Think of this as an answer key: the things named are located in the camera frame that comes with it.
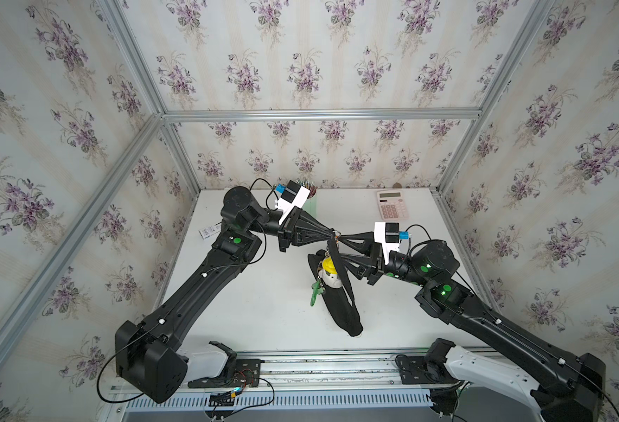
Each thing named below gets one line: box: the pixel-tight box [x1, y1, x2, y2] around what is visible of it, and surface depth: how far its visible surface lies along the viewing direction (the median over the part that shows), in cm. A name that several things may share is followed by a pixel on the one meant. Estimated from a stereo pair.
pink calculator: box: [376, 189, 410, 221], surface depth 114 cm
